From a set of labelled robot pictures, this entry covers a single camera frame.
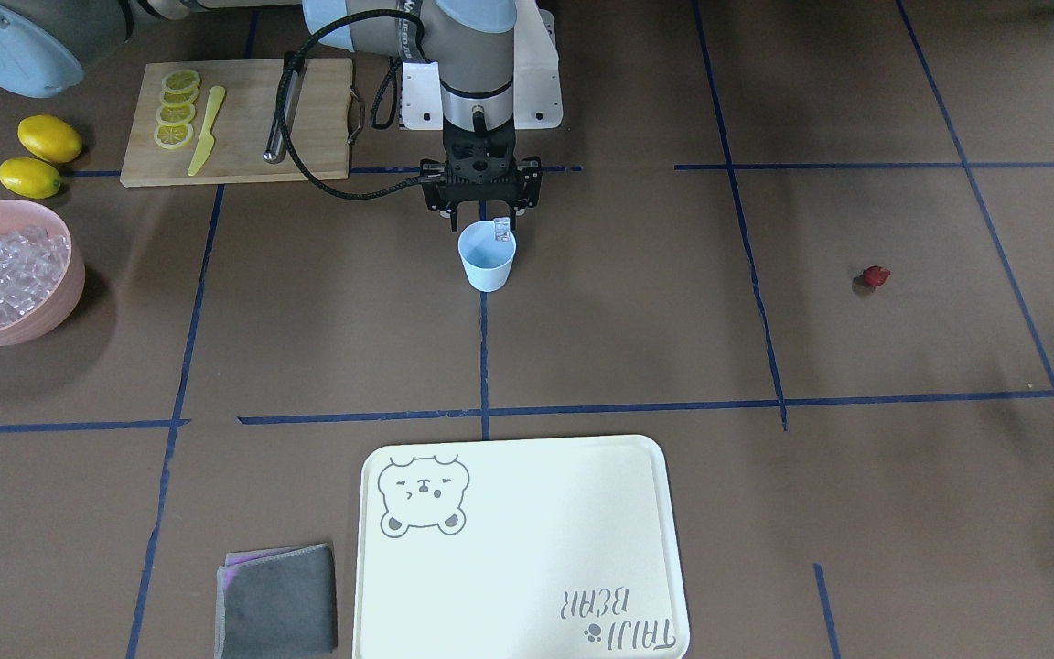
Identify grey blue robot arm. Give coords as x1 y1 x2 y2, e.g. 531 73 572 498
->
0 1 543 229

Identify yellow lemon lower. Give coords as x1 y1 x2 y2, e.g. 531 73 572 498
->
0 157 63 200

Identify lemon slice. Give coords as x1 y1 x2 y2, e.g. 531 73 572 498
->
152 124 194 150
160 70 201 93
160 88 199 108
156 102 197 125

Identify black steel muddler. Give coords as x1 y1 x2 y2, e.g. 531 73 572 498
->
264 51 306 166

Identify pile of clear ice cubes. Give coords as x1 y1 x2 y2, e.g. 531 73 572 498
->
0 225 70 329

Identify yellow lemon upper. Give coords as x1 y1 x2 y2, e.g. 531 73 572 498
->
16 115 83 166

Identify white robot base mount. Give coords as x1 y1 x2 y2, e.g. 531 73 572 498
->
399 1 564 131

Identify red strawberry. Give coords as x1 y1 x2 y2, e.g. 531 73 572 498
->
860 265 892 289

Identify yellow plastic knife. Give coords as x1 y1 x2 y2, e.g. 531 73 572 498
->
187 86 227 177

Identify lemon slice top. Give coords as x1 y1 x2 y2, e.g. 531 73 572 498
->
160 70 201 93

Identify yellow lemon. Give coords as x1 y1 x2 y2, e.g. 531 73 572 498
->
16 115 83 166
0 157 63 200

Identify pink plastic bowl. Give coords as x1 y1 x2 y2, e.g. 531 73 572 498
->
0 200 85 347

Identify clear ice cube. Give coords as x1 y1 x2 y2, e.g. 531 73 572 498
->
492 217 513 243

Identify light blue plastic cup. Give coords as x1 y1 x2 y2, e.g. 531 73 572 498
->
457 220 518 293

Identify bamboo cutting board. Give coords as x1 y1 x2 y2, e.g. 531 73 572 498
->
120 59 362 189

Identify lemon slice bottom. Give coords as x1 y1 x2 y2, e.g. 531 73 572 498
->
152 124 194 150

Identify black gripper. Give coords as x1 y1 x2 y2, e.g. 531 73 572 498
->
421 124 543 233

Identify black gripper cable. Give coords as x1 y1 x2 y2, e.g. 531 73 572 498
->
275 9 427 200

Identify grey folded cloth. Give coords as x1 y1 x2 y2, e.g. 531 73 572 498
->
213 544 338 658

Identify cream bear serving tray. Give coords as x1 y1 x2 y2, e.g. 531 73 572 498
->
351 434 691 658

